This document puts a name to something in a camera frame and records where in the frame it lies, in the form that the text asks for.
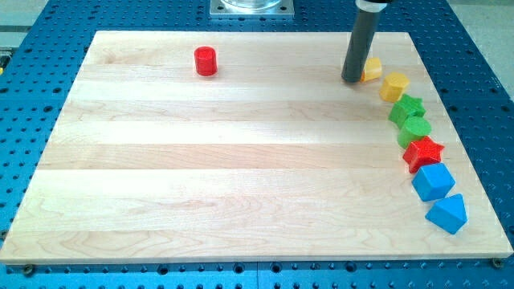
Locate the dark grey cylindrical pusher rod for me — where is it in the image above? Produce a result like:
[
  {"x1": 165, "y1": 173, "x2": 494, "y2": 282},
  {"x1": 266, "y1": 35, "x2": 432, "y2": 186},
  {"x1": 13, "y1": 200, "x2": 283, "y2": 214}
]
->
[{"x1": 341, "y1": 0, "x2": 387, "y2": 83}]

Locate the red star block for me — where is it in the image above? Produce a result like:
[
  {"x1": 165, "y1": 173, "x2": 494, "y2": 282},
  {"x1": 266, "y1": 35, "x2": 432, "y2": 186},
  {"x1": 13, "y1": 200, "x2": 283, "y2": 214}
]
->
[{"x1": 402, "y1": 136, "x2": 445, "y2": 173}]

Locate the green star block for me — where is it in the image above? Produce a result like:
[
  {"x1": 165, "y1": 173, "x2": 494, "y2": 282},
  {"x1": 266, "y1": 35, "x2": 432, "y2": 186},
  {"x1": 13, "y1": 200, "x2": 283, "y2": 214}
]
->
[{"x1": 388, "y1": 94, "x2": 426, "y2": 128}]

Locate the yellow heart block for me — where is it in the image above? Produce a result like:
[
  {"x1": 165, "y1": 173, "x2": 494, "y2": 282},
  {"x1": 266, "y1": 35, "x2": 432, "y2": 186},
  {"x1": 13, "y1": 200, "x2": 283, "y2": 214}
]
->
[{"x1": 360, "y1": 57, "x2": 382, "y2": 82}]

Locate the yellow hexagon block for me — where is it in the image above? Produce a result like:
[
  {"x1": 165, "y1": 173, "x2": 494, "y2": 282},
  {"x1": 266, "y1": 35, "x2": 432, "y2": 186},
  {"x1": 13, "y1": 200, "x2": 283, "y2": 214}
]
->
[{"x1": 379, "y1": 72, "x2": 410, "y2": 103}]

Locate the green cylinder block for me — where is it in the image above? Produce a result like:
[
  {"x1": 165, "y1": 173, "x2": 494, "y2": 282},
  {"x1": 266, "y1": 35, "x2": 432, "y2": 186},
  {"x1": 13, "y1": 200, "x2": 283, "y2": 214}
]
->
[{"x1": 397, "y1": 116, "x2": 431, "y2": 149}]

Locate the red cylinder block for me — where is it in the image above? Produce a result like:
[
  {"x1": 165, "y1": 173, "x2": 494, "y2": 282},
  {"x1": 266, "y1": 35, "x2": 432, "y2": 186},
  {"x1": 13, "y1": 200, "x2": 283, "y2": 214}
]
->
[{"x1": 194, "y1": 47, "x2": 218, "y2": 76}]

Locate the light wooden board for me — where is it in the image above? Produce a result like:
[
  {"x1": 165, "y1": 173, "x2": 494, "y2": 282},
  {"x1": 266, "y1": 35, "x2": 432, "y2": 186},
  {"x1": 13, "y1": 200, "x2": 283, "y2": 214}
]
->
[{"x1": 1, "y1": 31, "x2": 512, "y2": 265}]

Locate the blue cube block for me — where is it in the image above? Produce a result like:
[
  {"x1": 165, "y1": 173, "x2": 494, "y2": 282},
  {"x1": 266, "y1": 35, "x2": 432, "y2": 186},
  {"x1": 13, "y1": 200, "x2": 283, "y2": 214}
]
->
[{"x1": 412, "y1": 163, "x2": 455, "y2": 201}]

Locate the blue triangle block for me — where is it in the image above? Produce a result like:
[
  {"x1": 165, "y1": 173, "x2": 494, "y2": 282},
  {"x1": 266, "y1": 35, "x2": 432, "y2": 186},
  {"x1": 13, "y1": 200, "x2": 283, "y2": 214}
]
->
[{"x1": 425, "y1": 193, "x2": 468, "y2": 234}]

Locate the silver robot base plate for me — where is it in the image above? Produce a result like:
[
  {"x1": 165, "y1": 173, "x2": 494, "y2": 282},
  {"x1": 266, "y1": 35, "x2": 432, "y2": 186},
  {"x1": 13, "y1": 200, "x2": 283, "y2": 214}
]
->
[{"x1": 209, "y1": 0, "x2": 295, "y2": 18}]

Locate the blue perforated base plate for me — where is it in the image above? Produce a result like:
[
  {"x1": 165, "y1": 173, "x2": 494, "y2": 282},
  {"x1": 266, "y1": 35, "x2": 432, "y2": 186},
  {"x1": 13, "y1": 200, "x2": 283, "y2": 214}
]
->
[{"x1": 1, "y1": 1, "x2": 513, "y2": 288}]

